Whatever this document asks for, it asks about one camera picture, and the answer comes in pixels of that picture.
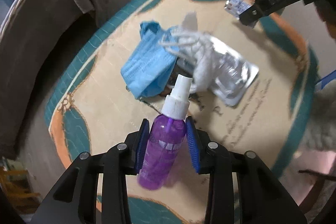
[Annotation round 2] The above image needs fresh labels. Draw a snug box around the small silver foil sachet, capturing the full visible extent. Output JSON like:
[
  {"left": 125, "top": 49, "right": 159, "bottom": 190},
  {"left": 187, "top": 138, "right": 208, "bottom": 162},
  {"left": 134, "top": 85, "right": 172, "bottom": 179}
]
[{"left": 224, "top": 0, "right": 252, "bottom": 20}]

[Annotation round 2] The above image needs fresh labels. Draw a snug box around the purple spray bottle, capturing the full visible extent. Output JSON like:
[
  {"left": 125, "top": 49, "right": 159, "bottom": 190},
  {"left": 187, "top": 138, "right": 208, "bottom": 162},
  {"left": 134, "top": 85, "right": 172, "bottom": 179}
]
[{"left": 138, "top": 75, "right": 192, "bottom": 190}]

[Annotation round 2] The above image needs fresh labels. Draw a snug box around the white tissue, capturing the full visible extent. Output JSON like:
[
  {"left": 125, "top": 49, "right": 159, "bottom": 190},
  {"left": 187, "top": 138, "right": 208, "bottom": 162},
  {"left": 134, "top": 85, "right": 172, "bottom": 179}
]
[{"left": 158, "top": 12, "right": 225, "bottom": 95}]

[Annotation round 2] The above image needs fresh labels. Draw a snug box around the light blue face mask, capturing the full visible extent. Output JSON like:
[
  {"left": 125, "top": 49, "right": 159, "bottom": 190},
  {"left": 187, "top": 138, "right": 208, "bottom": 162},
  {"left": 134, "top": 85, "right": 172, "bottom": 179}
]
[{"left": 121, "top": 21, "right": 177, "bottom": 99}]

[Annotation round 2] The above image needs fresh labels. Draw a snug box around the wooden chair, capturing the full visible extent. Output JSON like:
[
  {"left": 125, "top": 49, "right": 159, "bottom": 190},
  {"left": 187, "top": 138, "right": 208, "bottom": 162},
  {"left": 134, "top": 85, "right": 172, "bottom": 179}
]
[{"left": 1, "top": 157, "right": 40, "bottom": 214}]

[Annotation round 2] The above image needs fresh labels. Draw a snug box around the teal orange patterned cushion mat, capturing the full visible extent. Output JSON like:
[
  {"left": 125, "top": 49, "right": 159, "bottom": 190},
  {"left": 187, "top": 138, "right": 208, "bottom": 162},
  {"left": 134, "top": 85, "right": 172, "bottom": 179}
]
[{"left": 34, "top": 0, "right": 317, "bottom": 223}]

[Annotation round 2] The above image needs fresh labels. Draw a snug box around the silver foil blister pack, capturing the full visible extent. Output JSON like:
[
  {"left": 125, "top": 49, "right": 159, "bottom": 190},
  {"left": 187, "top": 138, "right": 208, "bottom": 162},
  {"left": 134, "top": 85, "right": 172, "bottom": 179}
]
[{"left": 209, "top": 36, "right": 259, "bottom": 107}]

